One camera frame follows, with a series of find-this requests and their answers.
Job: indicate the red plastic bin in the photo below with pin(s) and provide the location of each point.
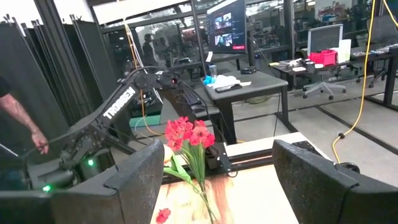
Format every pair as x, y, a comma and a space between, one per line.
325, 58

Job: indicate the long dark desk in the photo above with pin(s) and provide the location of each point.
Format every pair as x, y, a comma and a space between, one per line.
363, 57

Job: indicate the white crumpled cloth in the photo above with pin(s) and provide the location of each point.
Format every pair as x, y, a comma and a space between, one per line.
225, 81

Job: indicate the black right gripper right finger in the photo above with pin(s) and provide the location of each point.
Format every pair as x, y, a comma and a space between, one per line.
317, 193

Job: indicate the clear glass vase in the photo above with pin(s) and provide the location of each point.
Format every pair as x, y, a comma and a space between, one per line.
194, 205

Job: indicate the dark grey office chair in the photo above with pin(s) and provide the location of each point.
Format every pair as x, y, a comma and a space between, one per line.
385, 31

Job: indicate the black keyboard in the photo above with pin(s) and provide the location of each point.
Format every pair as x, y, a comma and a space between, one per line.
192, 97

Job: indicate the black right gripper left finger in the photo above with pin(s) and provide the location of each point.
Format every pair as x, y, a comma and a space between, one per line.
133, 186

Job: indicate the white paper sheet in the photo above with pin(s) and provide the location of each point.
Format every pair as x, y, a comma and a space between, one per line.
245, 83

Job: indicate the light grey office chair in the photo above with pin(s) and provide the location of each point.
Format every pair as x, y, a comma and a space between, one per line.
325, 39

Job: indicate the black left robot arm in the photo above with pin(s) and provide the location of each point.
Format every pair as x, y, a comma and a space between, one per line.
146, 81

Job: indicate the small black box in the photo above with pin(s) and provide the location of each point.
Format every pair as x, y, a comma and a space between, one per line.
248, 70

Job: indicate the blue cloth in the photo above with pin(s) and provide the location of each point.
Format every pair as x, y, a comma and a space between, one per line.
209, 81

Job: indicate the red-orange artificial flower bunch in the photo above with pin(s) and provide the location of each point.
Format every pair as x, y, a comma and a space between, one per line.
163, 215

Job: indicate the person's hand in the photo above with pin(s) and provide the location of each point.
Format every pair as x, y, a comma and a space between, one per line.
40, 141

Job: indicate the black phone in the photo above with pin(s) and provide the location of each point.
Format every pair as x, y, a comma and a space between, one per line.
228, 88

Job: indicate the white container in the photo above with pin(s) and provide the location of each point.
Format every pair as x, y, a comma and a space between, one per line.
344, 49

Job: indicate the person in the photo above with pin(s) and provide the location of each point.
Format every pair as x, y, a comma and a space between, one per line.
149, 49

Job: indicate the grey desk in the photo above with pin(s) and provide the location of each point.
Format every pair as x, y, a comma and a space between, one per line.
261, 84

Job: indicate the black folding partition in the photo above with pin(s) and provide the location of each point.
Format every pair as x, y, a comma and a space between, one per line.
46, 77

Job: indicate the large monitor with lit screen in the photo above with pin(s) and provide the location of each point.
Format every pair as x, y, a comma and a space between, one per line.
227, 31

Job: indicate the clear plastic bottle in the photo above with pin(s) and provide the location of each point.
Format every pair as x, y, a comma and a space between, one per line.
213, 71

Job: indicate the red artificial flower bunch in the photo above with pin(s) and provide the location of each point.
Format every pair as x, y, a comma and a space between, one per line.
186, 130

